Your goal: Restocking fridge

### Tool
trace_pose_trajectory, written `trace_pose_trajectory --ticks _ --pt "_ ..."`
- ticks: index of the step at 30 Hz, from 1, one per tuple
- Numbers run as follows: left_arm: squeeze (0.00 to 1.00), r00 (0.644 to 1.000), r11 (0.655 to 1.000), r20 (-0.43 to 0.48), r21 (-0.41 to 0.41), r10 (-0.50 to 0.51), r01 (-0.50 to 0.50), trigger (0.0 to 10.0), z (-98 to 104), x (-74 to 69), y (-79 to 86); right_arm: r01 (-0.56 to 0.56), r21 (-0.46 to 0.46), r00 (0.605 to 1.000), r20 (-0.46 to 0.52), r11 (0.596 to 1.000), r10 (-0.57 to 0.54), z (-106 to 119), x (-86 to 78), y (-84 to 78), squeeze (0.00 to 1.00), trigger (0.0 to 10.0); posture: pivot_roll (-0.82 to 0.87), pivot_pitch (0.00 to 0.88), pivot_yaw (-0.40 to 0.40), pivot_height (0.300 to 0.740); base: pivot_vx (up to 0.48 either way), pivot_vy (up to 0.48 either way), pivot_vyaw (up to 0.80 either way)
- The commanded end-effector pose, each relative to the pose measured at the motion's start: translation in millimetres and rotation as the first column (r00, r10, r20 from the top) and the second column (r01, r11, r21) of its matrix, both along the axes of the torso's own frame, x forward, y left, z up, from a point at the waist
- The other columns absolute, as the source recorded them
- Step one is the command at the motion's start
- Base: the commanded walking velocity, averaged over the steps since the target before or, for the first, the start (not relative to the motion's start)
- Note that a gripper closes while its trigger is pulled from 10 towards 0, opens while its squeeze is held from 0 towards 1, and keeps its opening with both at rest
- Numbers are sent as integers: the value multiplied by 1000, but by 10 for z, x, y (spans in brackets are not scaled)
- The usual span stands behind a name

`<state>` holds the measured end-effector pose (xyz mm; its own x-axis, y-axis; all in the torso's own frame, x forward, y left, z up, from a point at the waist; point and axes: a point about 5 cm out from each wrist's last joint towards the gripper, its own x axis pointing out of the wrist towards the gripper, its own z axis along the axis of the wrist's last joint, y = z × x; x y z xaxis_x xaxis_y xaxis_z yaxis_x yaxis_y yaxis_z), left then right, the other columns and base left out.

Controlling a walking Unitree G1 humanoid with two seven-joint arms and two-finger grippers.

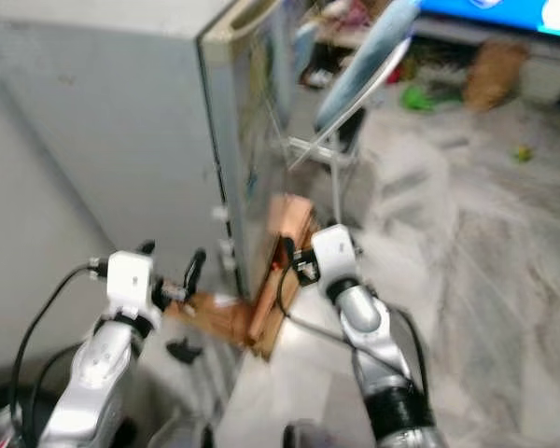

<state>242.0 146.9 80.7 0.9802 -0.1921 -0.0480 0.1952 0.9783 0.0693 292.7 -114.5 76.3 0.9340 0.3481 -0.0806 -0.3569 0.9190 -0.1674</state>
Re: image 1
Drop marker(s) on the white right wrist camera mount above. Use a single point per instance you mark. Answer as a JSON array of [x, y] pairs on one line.
[[336, 252]]

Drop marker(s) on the white television cabinet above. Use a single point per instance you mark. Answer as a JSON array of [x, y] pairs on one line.
[[551, 75]]

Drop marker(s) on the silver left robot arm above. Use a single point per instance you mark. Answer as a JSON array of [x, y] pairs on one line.
[[98, 373]]

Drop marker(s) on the small green yellow toy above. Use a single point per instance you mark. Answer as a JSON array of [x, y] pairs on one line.
[[524, 154]]

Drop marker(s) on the green plastic toy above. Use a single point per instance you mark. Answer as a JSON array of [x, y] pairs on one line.
[[418, 97]]

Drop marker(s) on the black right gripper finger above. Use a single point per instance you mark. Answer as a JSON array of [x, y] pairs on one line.
[[286, 250], [328, 223]]

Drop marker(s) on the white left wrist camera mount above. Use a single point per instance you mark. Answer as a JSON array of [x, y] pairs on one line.
[[132, 280]]

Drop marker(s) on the grey fridge cabinet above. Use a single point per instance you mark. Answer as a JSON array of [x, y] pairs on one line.
[[103, 121]]

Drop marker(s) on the metal chair with blue cushion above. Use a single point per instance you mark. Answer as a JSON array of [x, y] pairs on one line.
[[364, 65]]

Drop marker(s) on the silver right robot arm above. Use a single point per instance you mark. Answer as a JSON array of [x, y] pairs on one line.
[[373, 355]]

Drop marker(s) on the brown paper bag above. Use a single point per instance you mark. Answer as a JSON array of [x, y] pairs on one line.
[[499, 75]]

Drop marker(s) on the brown wooden crate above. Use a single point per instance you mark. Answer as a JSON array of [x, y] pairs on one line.
[[275, 280]]

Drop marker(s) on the television screen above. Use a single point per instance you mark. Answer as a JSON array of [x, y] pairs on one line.
[[504, 14]]

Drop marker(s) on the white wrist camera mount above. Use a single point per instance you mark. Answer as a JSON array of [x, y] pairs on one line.
[[336, 252], [132, 280]]

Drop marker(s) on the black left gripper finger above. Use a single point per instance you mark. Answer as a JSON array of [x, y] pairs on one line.
[[195, 271], [146, 247]]

